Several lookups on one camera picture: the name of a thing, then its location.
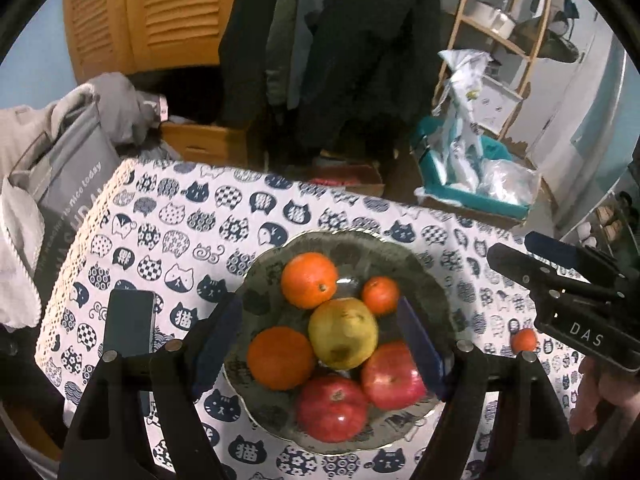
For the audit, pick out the dark hanging clothes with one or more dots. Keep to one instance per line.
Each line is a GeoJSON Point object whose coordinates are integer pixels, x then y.
{"type": "Point", "coordinates": [350, 50]}

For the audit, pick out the white printed plastic bag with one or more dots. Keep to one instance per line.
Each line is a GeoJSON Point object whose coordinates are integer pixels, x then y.
{"type": "Point", "coordinates": [462, 110]}

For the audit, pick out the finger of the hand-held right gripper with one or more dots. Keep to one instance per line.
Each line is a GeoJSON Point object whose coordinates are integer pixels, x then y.
{"type": "Point", "coordinates": [565, 252]}
{"type": "Point", "coordinates": [525, 267]}

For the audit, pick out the person's right hand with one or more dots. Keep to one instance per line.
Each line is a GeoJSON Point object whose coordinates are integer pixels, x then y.
{"type": "Point", "coordinates": [605, 390]}

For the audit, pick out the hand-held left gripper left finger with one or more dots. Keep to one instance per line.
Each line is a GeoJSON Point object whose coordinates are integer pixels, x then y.
{"type": "Point", "coordinates": [220, 345]}

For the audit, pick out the wooden louvre cabinet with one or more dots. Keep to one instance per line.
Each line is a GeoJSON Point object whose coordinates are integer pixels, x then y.
{"type": "Point", "coordinates": [150, 10]}

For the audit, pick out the wooden box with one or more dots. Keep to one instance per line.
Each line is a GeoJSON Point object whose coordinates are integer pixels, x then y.
{"type": "Point", "coordinates": [210, 142]}

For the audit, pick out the white knit cloth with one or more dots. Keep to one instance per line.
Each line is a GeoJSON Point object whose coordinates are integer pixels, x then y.
{"type": "Point", "coordinates": [20, 250]}

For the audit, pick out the cat print tablecloth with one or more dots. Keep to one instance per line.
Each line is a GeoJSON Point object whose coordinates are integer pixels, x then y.
{"type": "Point", "coordinates": [150, 220]}

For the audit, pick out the white pot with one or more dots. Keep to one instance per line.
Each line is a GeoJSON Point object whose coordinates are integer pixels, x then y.
{"type": "Point", "coordinates": [492, 17]}

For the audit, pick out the black smartphone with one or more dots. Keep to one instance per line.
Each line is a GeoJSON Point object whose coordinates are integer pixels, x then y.
{"type": "Point", "coordinates": [129, 322]}

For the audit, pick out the glass plate with gold rim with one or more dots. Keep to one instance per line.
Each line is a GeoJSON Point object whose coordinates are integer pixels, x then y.
{"type": "Point", "coordinates": [270, 300]}

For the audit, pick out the red apple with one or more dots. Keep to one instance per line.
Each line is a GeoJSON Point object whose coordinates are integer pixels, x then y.
{"type": "Point", "coordinates": [332, 407]}
{"type": "Point", "coordinates": [395, 375]}

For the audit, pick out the orange with navel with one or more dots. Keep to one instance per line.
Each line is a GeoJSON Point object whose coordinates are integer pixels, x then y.
{"type": "Point", "coordinates": [307, 280]}

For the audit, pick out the smooth round orange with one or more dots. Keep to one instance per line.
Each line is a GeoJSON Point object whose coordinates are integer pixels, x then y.
{"type": "Point", "coordinates": [280, 357]}

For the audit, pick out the teal box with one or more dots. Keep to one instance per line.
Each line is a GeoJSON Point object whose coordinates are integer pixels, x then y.
{"type": "Point", "coordinates": [500, 152]}

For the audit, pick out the clear plastic bag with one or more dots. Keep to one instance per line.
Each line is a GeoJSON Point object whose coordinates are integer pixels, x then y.
{"type": "Point", "coordinates": [510, 180]}

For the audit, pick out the grey tote bag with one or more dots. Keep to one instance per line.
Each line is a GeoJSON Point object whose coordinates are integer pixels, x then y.
{"type": "Point", "coordinates": [70, 175]}

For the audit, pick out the grey jacket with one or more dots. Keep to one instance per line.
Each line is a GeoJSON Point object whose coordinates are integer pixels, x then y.
{"type": "Point", "coordinates": [115, 105]}

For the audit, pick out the wooden shelf rack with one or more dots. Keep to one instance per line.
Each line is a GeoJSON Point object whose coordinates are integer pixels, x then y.
{"type": "Point", "coordinates": [537, 30]}

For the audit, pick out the cardboard box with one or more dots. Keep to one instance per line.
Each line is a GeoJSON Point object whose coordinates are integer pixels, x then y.
{"type": "Point", "coordinates": [350, 175]}

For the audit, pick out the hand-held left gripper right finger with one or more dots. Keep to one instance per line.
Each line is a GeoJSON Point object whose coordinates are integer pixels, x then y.
{"type": "Point", "coordinates": [420, 345]}

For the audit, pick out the yellow pear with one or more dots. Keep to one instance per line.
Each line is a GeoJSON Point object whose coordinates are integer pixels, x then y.
{"type": "Point", "coordinates": [342, 332]}

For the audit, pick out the white storage box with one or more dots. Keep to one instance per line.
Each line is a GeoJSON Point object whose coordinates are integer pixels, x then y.
{"type": "Point", "coordinates": [500, 105]}

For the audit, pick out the shoe rack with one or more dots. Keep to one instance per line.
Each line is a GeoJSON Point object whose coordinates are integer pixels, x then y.
{"type": "Point", "coordinates": [605, 220]}

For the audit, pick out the small tangerine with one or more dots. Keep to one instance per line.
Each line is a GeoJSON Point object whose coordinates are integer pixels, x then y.
{"type": "Point", "coordinates": [380, 295]}
{"type": "Point", "coordinates": [524, 340]}

